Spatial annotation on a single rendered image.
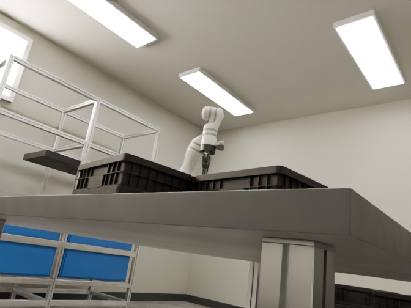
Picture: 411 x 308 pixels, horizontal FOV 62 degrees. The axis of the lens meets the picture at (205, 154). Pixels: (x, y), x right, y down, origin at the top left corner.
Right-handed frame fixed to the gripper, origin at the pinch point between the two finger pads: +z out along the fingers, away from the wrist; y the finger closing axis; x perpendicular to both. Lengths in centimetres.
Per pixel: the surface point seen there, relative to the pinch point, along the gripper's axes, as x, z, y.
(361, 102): 168, -177, -244
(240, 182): 15.3, 11.3, 42.7
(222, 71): -9, -177, -203
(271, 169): 24, 9, 53
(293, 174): 31, 9, 50
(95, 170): -39, 11, 31
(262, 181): 22, 12, 49
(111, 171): -29, 13, 42
